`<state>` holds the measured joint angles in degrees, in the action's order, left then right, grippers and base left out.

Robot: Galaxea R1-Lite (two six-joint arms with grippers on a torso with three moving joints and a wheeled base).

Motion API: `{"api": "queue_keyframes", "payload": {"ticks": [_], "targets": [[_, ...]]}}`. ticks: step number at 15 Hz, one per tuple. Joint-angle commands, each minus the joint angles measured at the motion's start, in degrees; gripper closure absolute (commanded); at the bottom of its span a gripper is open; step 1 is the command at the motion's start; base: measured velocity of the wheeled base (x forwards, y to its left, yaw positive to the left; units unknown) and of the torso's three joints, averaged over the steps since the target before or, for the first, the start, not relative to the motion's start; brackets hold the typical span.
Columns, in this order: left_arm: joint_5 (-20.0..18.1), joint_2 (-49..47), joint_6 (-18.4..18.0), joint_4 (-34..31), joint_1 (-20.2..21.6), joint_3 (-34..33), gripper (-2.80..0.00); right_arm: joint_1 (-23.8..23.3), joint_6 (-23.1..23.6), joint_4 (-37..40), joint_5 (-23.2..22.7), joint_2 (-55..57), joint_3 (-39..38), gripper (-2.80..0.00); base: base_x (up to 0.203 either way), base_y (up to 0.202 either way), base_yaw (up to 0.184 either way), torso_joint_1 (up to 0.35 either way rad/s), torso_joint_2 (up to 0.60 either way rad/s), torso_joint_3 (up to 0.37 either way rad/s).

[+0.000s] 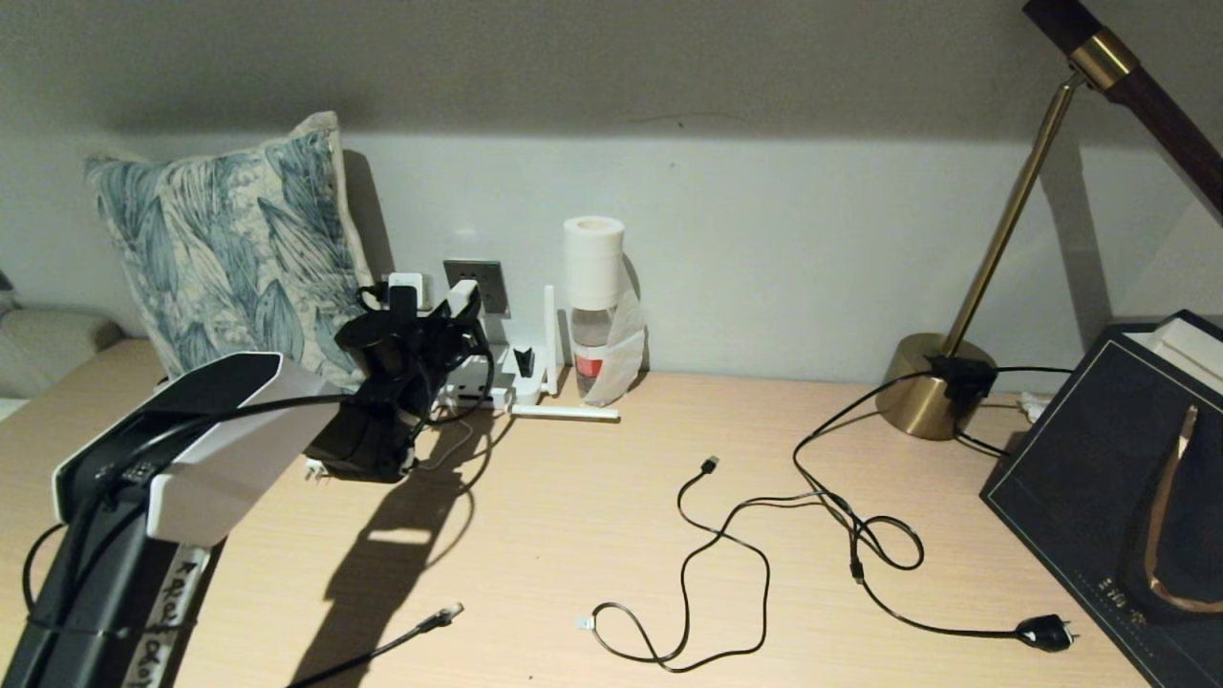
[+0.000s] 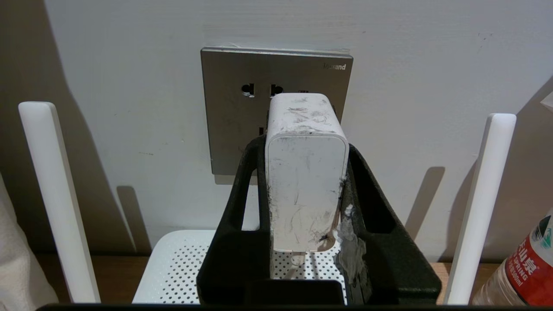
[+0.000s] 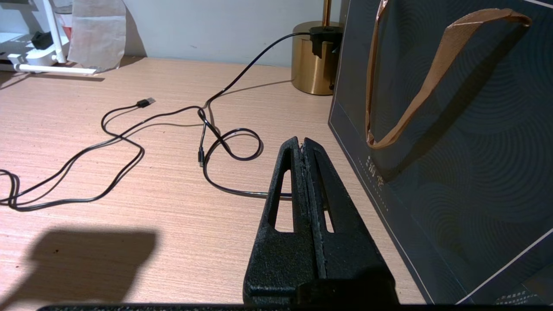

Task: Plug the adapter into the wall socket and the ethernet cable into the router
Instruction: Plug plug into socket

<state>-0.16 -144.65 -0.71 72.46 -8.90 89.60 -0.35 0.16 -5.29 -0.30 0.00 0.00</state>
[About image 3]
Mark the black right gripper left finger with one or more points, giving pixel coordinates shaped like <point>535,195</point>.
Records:
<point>281,259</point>

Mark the white router with antennas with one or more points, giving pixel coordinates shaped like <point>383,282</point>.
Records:
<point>39,56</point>

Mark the black clip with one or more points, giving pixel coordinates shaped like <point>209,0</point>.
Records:
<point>42,39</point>

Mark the clear bottle red label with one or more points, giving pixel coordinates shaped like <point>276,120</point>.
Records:
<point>65,21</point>

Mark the black lamp switch box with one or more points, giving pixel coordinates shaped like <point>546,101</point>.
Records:
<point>324,36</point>

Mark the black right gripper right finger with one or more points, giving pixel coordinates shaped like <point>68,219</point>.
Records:
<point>354,250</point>

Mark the brass desk lamp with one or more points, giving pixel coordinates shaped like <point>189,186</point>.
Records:
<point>309,65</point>

